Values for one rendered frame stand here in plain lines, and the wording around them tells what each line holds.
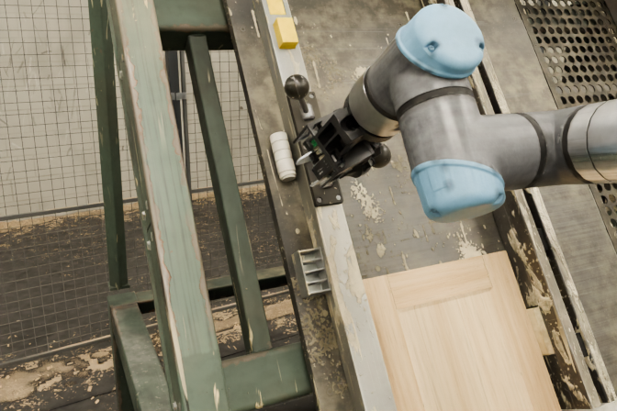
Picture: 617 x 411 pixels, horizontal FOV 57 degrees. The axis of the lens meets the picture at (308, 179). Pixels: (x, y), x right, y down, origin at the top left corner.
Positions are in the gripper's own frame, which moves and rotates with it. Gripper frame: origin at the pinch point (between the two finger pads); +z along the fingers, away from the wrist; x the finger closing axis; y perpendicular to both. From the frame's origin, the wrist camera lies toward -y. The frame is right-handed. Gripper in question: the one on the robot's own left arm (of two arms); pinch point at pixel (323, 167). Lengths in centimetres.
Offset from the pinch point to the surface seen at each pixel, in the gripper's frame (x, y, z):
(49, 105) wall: -227, -50, 416
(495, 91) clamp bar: 2.0, -44.4, 4.8
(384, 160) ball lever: 3.7, -7.4, -3.3
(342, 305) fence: 18.5, 5.5, 8.1
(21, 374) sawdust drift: -19, 56, 251
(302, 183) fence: -0.8, -1.0, 10.1
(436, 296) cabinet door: 26.4, -11.0, 10.2
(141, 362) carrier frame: 9, 25, 88
